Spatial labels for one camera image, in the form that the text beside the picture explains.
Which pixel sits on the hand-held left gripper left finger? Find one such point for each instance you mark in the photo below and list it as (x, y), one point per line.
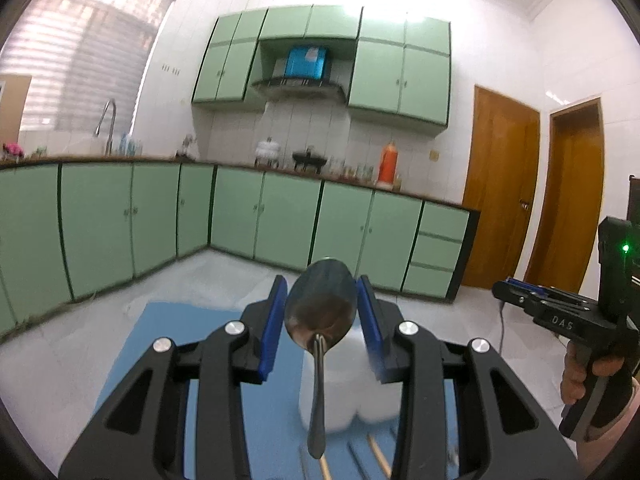
(272, 330)

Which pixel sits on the orange thermos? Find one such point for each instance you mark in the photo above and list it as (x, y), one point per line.
(387, 165)

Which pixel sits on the range hood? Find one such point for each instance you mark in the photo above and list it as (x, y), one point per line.
(300, 87)

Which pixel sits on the metal faucet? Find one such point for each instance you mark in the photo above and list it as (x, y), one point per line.
(108, 120)

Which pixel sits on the person's right hand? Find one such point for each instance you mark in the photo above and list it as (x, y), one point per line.
(572, 375)

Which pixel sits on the wooden door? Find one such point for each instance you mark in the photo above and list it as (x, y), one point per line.
(500, 185)
(570, 200)

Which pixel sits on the white pot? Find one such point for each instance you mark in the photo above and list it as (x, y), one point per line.
(267, 151)

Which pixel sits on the white utensil holder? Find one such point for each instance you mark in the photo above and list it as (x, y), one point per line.
(345, 390)

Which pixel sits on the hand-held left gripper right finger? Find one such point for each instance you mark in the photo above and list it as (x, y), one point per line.
(369, 320)

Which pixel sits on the red cloth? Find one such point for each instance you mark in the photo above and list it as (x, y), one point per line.
(12, 148)

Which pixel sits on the blue table mat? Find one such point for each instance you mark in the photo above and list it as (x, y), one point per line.
(165, 325)

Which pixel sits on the metal spoon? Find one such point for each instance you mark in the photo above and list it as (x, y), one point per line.
(320, 300)

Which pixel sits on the cardboard board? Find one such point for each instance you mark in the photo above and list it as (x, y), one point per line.
(12, 105)

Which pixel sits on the green wall cabinets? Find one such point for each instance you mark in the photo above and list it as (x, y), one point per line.
(390, 75)

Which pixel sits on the metal kettle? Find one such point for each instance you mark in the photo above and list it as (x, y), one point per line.
(188, 147)

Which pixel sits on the black wok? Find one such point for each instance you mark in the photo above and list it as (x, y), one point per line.
(309, 160)

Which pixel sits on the blue box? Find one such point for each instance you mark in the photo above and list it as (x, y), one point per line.
(306, 62)

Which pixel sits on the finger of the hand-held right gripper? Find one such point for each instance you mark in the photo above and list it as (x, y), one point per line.
(525, 285)
(510, 297)

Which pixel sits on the window blind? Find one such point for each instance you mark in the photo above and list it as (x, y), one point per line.
(85, 60)

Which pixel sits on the green base cabinets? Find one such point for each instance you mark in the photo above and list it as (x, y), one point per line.
(150, 220)

